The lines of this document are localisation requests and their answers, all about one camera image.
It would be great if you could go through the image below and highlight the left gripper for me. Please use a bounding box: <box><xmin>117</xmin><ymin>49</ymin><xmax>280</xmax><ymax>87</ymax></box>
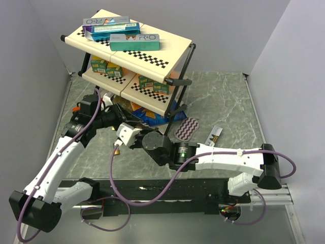
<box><xmin>93</xmin><ymin>103</ymin><xmax>143</xmax><ymax>132</ymax></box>

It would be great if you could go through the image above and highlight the long-shackle brass padlock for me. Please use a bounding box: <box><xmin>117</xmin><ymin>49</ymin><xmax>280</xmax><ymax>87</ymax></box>
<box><xmin>114</xmin><ymin>148</ymin><xmax>120</xmax><ymax>156</ymax></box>

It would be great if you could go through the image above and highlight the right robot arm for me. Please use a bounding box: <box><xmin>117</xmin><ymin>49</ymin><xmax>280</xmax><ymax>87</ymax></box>
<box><xmin>121</xmin><ymin>128</ymin><xmax>281</xmax><ymax>203</ymax></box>

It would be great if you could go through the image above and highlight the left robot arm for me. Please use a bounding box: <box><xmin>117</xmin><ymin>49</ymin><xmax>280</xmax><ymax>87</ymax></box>
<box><xmin>9</xmin><ymin>95</ymin><xmax>138</xmax><ymax>232</ymax></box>

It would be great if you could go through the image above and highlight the brown flat packet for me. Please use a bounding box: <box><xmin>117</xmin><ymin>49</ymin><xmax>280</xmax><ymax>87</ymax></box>
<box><xmin>113</xmin><ymin>96</ymin><xmax>133</xmax><ymax>113</ymax></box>

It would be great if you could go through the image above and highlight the blue snack bag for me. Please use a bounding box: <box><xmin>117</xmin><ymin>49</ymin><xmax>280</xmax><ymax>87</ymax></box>
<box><xmin>131</xmin><ymin>101</ymin><xmax>187</xmax><ymax>127</ymax></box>

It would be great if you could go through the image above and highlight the green carton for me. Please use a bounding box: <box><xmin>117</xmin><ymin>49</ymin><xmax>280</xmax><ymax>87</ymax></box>
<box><xmin>90</xmin><ymin>55</ymin><xmax>108</xmax><ymax>73</ymax></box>
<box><xmin>152</xmin><ymin>81</ymin><xmax>170</xmax><ymax>95</ymax></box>
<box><xmin>106</xmin><ymin>62</ymin><xmax>124</xmax><ymax>78</ymax></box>
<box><xmin>138</xmin><ymin>74</ymin><xmax>154</xmax><ymax>88</ymax></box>

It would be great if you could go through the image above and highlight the purple wavy sponge pad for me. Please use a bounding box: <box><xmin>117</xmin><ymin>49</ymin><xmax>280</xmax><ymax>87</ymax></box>
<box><xmin>174</xmin><ymin>117</ymin><xmax>200</xmax><ymax>142</ymax></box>

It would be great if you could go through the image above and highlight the green carton right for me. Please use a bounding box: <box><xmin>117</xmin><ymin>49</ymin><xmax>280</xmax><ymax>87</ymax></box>
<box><xmin>152</xmin><ymin>81</ymin><xmax>170</xmax><ymax>95</ymax></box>

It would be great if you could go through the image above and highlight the green carton far left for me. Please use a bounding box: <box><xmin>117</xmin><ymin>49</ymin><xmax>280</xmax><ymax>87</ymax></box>
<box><xmin>90</xmin><ymin>55</ymin><xmax>108</xmax><ymax>73</ymax></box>

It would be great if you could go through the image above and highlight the teal R&O box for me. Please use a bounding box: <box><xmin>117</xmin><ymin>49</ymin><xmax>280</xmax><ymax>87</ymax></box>
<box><xmin>110</xmin><ymin>34</ymin><xmax>160</xmax><ymax>51</ymax></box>

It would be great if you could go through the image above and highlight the black R&O box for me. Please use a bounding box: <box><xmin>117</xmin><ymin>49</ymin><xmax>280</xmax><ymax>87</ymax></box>
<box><xmin>205</xmin><ymin>126</ymin><xmax>223</xmax><ymax>147</ymax></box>

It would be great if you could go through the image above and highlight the blue toothpaste box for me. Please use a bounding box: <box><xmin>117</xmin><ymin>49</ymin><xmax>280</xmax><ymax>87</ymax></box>
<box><xmin>84</xmin><ymin>22</ymin><xmax>141</xmax><ymax>41</ymax></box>

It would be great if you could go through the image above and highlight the purple R&O box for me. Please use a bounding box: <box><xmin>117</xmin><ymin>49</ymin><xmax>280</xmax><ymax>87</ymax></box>
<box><xmin>82</xmin><ymin>16</ymin><xmax>130</xmax><ymax>32</ymax></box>

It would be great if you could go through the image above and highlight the black base frame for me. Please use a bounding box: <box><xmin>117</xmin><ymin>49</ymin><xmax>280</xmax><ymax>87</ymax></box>
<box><xmin>62</xmin><ymin>177</ymin><xmax>280</xmax><ymax>217</ymax></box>

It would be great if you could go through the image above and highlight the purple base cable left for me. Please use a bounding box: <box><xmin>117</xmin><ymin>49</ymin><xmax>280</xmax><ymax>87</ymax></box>
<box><xmin>80</xmin><ymin>200</ymin><xmax>132</xmax><ymax>232</ymax></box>

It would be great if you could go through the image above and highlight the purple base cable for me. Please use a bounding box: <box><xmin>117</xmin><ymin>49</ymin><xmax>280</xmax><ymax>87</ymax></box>
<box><xmin>80</xmin><ymin>200</ymin><xmax>132</xmax><ymax>232</ymax></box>
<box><xmin>219</xmin><ymin>188</ymin><xmax>268</xmax><ymax>227</ymax></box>

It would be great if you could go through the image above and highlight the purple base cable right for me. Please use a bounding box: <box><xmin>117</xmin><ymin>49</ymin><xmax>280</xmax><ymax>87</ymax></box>
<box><xmin>219</xmin><ymin>188</ymin><xmax>268</xmax><ymax>227</ymax></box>

